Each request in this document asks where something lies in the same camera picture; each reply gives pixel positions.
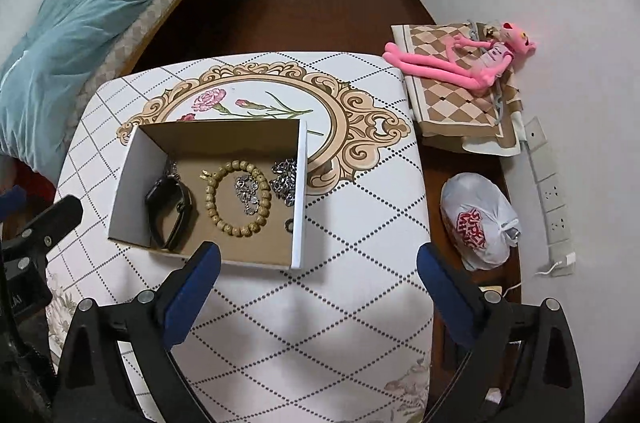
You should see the white power strip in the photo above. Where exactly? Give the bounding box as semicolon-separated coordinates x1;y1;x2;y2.
519;116;576;277

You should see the wooden bead bracelet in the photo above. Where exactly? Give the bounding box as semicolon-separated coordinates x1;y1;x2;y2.
199;159;274;240

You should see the white charger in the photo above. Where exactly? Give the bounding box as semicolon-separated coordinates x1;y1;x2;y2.
537;252;577;277

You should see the thick silver chain bracelet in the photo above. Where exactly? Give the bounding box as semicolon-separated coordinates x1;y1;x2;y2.
269;157;300;207

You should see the blue quilt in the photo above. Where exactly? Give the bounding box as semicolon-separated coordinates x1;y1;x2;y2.
0;0;217;177

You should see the white plastic bag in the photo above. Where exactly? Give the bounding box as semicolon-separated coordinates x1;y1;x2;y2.
439;172;523;272

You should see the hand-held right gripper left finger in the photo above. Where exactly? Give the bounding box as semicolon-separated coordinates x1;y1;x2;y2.
57;240;222;423

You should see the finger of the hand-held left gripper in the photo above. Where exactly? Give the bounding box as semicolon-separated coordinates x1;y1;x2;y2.
0;184;27;217
2;194;84;255

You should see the red cloth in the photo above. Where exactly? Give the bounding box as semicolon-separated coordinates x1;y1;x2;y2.
11;162;57;205

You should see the bed with checkered sheet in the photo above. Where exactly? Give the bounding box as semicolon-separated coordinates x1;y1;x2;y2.
0;0;261;185

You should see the brown checkered cloth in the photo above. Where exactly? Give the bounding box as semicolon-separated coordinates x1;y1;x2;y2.
390;20;526;157

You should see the diamond patterned tablecloth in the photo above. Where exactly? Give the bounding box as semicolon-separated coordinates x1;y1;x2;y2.
45;52;435;423

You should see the white cardboard box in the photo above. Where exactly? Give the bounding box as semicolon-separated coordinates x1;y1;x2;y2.
106;118;308;271

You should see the black smart band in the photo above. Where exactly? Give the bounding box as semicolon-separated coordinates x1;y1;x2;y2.
144;175;195;252

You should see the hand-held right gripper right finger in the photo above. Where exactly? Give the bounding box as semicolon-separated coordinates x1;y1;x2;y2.
416;243;586;423

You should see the pink plush toy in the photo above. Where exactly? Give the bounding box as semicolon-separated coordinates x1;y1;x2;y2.
383;20;540;90

